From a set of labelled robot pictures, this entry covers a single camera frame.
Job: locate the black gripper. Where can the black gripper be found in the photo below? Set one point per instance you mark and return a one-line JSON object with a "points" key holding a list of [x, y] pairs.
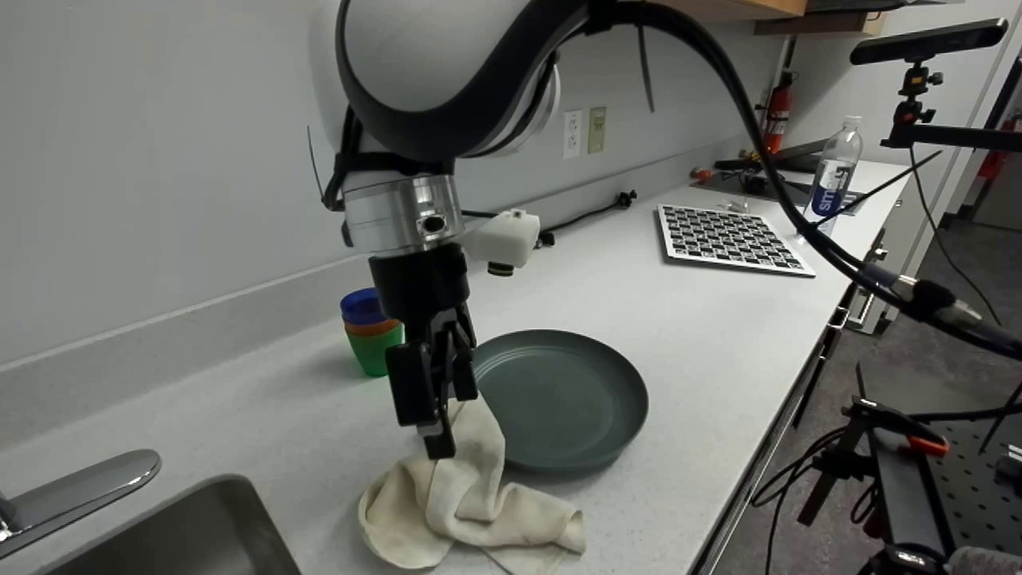
{"points": [[419, 293]]}

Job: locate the white towel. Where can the white towel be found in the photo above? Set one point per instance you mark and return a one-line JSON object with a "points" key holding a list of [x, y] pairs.
{"points": [[468, 512]]}

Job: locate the dark green plate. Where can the dark green plate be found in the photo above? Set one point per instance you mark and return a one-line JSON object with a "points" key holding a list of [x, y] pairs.
{"points": [[563, 402]]}

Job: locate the green plastic cup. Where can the green plastic cup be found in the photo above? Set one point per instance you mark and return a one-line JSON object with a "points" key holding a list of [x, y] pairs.
{"points": [[374, 353]]}

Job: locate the orange plastic cup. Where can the orange plastic cup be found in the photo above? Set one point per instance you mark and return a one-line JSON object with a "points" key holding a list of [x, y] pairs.
{"points": [[370, 330]]}

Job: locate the blue plastic cup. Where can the blue plastic cup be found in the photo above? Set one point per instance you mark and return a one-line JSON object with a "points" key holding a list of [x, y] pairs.
{"points": [[360, 304]]}

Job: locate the stainless steel sink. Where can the stainless steel sink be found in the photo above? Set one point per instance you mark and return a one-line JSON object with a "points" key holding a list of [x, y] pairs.
{"points": [[180, 538]]}

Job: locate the checkerboard calibration board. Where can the checkerboard calibration board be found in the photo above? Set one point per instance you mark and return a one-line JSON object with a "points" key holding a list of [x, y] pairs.
{"points": [[730, 241]]}

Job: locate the chrome faucet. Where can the chrome faucet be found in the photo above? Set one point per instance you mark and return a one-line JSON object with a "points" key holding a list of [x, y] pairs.
{"points": [[76, 491]]}

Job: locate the clear water bottle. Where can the clear water bottle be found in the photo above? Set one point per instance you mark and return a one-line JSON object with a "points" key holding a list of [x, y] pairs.
{"points": [[834, 177]]}

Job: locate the black tripod stand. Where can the black tripod stand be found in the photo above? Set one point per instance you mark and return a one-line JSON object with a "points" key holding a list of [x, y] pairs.
{"points": [[890, 468]]}

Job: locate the black perforated board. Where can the black perforated board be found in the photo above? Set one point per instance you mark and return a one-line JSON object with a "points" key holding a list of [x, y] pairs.
{"points": [[978, 484]]}

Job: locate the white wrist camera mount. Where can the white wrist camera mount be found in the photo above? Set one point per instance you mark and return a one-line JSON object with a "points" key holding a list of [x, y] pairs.
{"points": [[505, 237]]}

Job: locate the white wall outlet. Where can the white wall outlet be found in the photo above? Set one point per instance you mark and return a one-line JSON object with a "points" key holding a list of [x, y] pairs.
{"points": [[574, 134]]}

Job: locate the beige wall outlet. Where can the beige wall outlet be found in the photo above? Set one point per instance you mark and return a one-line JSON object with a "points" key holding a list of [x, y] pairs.
{"points": [[600, 128]]}

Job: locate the wooden wall cabinet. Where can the wooden wall cabinet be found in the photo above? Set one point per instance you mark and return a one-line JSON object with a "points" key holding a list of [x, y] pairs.
{"points": [[746, 8]]}

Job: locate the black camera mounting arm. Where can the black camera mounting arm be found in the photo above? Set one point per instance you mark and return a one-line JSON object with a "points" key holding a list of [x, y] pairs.
{"points": [[960, 134]]}

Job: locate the black stereo camera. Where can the black stereo camera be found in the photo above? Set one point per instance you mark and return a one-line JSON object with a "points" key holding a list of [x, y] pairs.
{"points": [[929, 38]]}

